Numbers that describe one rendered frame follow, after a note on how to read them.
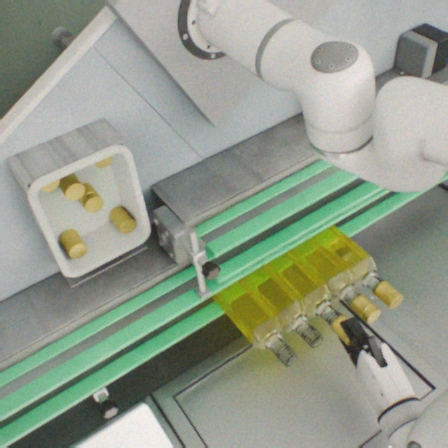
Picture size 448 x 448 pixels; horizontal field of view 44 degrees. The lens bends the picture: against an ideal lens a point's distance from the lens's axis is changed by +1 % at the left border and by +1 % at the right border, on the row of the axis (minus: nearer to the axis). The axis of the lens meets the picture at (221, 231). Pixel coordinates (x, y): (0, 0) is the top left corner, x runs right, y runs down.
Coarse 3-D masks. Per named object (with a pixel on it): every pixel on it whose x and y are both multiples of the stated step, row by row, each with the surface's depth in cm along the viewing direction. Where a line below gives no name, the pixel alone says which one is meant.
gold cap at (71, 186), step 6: (72, 174) 91; (60, 180) 90; (66, 180) 89; (72, 180) 89; (78, 180) 90; (60, 186) 90; (66, 186) 88; (72, 186) 88; (78, 186) 89; (66, 192) 88; (72, 192) 89; (78, 192) 90; (84, 192) 91; (72, 198) 90; (78, 198) 90
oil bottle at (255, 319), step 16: (224, 288) 104; (240, 288) 104; (224, 304) 104; (240, 304) 101; (256, 304) 101; (240, 320) 100; (256, 320) 98; (272, 320) 98; (256, 336) 97; (272, 336) 97
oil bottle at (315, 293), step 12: (288, 252) 109; (276, 264) 107; (288, 264) 106; (300, 264) 106; (288, 276) 104; (300, 276) 104; (312, 276) 104; (300, 288) 102; (312, 288) 102; (324, 288) 102; (312, 300) 101; (324, 300) 101; (312, 312) 102
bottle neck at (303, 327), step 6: (300, 324) 98; (306, 324) 98; (300, 330) 98; (306, 330) 97; (312, 330) 97; (306, 336) 97; (312, 336) 96; (318, 336) 96; (312, 342) 96; (318, 342) 98
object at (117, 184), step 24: (72, 168) 83; (96, 168) 95; (120, 168) 93; (48, 192) 92; (120, 192) 100; (48, 216) 95; (72, 216) 98; (96, 216) 101; (144, 216) 98; (48, 240) 89; (96, 240) 101; (120, 240) 101; (144, 240) 101; (72, 264) 97; (96, 264) 98
